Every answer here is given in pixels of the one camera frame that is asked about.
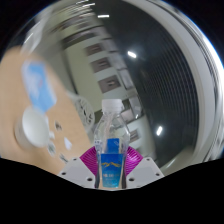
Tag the beige printed paper cup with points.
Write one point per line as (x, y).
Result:
(33, 128)

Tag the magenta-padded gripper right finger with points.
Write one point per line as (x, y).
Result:
(145, 171)

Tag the dark wall frames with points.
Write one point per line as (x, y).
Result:
(108, 83)

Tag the white patterned round disc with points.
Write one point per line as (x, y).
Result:
(84, 111)

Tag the clear blue-labelled water bottle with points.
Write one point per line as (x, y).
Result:
(111, 166)

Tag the ceiling lights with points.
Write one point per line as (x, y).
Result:
(131, 54)

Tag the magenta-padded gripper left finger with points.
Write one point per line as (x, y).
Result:
(75, 171)

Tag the blue and white flat card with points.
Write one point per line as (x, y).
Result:
(38, 85)

